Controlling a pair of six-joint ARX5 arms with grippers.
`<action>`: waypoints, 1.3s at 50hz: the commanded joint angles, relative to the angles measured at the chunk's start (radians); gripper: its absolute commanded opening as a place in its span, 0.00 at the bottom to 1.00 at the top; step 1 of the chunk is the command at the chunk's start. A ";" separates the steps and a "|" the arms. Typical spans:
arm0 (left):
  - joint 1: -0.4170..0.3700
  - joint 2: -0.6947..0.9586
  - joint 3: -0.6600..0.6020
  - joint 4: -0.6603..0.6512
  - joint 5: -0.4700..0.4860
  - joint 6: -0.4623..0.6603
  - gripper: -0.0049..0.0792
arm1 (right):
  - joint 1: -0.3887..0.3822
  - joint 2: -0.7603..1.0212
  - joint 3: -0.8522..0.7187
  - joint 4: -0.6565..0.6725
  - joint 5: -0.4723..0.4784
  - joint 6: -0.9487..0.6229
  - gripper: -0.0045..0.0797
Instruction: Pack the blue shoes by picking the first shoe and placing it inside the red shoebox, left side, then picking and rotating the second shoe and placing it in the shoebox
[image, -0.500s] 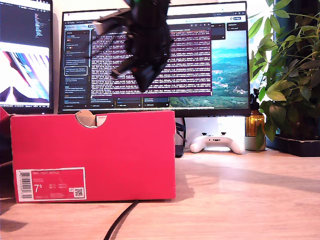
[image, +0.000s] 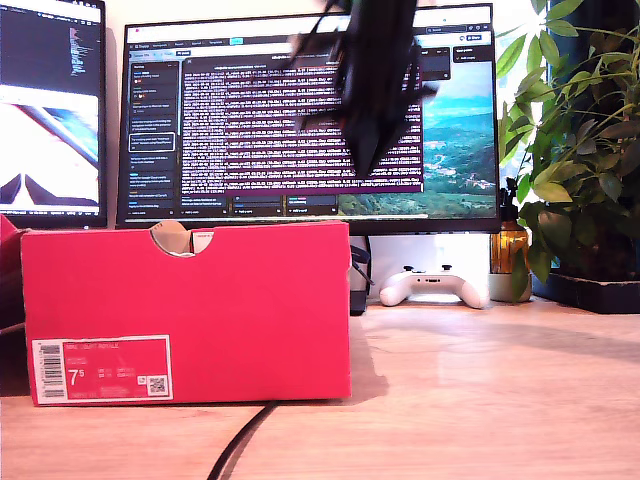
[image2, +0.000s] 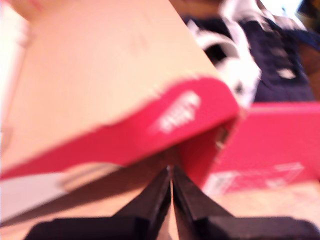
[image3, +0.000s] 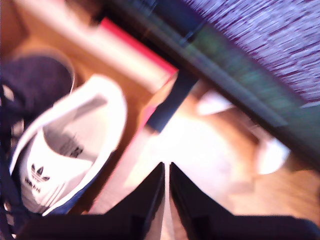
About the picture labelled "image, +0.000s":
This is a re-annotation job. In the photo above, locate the red cardboard shoebox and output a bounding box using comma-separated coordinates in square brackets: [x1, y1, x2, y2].
[20, 220, 352, 407]

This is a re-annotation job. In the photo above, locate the red shoebox lid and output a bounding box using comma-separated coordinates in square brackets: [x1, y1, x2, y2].
[0, 213, 29, 396]

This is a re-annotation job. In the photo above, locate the wide black computer monitor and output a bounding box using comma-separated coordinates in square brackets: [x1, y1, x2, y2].
[115, 2, 503, 236]

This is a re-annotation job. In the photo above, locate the grey and black monitor stand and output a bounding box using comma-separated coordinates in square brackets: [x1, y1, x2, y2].
[349, 234, 372, 316]

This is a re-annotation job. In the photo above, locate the white game controller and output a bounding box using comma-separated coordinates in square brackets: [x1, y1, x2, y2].
[378, 263, 491, 310]

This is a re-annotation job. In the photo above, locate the amber glass pump bottle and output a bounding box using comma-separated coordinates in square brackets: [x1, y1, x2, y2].
[489, 177, 531, 275]

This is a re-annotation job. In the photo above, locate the green leafy houseplant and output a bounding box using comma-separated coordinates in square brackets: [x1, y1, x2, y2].
[494, 0, 640, 301]

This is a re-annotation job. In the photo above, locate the pale green pot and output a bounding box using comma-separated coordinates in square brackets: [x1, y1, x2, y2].
[488, 272, 534, 303]

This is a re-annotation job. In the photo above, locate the brown cardboard box insert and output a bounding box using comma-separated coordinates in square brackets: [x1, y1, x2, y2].
[150, 220, 194, 257]

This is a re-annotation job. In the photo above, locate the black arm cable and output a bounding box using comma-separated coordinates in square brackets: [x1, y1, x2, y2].
[291, 0, 351, 59]

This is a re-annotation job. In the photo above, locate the black monitor showing camera feed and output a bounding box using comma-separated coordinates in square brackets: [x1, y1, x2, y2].
[0, 0, 109, 230]

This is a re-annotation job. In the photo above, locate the black table cable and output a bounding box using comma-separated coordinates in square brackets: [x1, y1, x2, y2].
[205, 402, 279, 480]

